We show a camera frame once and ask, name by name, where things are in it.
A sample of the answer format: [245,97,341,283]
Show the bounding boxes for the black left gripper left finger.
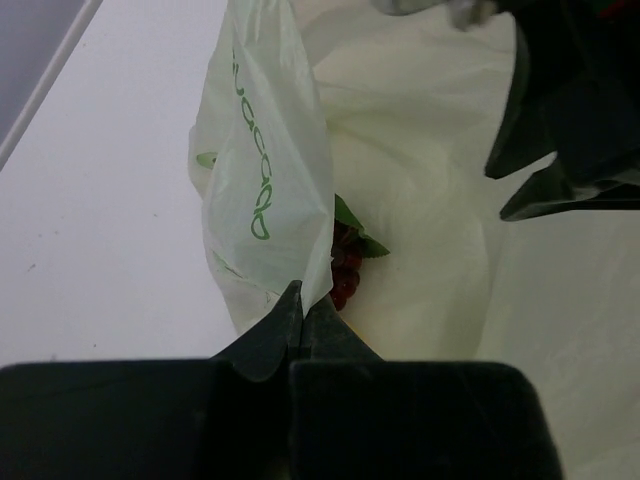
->
[1,282,302,479]

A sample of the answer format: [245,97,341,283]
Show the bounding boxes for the aluminium table frame rail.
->
[0,0,102,165]

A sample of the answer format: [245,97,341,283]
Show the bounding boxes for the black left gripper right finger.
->
[289,301,563,479]

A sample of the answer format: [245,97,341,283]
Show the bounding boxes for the green printed plastic bag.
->
[189,1,639,479]

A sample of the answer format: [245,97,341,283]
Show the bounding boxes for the dark red fake cherries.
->
[329,195,390,312]

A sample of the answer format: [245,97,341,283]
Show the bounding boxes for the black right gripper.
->
[485,1,639,221]

